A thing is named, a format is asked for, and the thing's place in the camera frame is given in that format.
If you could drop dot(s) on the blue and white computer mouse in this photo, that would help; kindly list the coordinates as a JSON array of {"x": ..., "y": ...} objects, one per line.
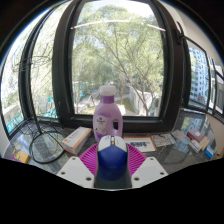
[{"x": 112, "y": 161}]

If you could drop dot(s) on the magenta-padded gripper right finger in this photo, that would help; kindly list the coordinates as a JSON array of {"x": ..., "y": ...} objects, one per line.
[{"x": 149, "y": 171}]

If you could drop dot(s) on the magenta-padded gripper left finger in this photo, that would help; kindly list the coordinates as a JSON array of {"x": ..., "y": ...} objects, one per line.
[{"x": 76, "y": 171}]

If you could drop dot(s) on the white printed flat box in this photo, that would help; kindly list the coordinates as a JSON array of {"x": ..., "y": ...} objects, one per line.
[{"x": 195, "y": 146}]

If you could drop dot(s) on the purple detergent bottle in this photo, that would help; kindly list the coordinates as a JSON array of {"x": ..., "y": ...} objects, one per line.
[{"x": 107, "y": 120}]

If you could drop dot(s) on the printed paper leaflet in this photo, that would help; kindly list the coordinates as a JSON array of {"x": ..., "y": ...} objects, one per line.
[{"x": 162, "y": 140}]

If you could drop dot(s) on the white and orange carton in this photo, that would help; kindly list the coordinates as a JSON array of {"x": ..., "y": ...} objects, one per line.
[{"x": 76, "y": 140}]

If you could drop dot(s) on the dark red box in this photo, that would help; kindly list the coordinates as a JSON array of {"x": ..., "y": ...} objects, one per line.
[{"x": 196, "y": 134}]

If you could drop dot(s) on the white framed card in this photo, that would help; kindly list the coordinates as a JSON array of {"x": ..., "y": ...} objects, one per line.
[{"x": 141, "y": 144}]

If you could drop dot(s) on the yellow and purple book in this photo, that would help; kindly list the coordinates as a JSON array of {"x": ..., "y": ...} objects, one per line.
[{"x": 21, "y": 156}]

